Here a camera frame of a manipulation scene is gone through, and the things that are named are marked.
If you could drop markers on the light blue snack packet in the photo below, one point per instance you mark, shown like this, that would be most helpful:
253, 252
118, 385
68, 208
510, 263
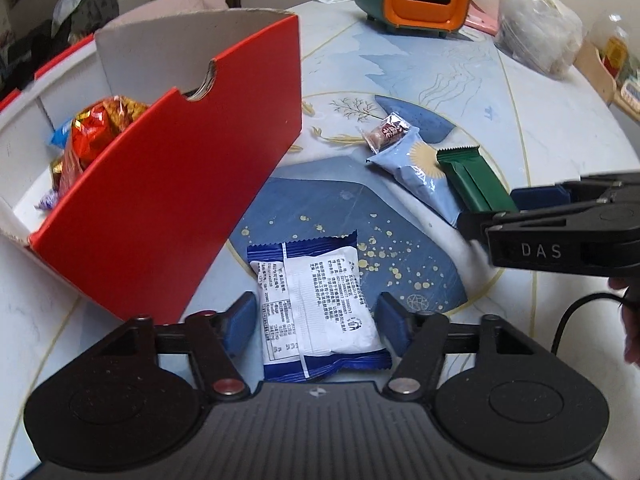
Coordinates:
415, 165

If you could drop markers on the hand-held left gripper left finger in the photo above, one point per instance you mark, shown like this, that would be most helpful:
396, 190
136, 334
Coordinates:
240, 321

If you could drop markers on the red cardboard box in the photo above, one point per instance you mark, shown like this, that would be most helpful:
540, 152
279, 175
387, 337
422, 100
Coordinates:
175, 185

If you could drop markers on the red chip bag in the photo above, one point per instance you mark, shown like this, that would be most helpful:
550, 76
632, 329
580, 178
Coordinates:
95, 130

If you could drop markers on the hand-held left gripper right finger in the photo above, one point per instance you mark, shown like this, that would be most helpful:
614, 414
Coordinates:
392, 322

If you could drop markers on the white and blue snack packet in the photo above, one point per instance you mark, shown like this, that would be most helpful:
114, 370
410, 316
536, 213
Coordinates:
310, 300

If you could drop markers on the person's right hand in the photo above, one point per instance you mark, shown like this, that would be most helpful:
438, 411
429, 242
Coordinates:
634, 330

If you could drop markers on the green snack packet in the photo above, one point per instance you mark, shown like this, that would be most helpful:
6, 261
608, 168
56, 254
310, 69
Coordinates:
470, 180

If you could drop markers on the pile of dark clothes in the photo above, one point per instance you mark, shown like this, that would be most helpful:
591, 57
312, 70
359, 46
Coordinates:
92, 7

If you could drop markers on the yellow snack packet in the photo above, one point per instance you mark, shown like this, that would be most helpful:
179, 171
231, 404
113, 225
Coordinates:
57, 169

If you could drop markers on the clear plastic bag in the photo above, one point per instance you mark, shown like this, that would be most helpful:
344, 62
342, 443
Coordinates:
535, 25

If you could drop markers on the purple candy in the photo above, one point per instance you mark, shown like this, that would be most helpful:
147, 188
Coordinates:
48, 199

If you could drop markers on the pink folder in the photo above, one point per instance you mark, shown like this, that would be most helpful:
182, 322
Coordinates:
480, 22

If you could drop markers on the bottle with red label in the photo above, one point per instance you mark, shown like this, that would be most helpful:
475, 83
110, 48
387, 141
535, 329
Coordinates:
615, 50

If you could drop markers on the pink cloth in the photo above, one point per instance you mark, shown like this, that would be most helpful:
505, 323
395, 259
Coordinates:
190, 0

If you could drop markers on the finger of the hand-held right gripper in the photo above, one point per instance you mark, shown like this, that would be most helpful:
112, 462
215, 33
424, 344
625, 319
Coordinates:
500, 222
540, 199

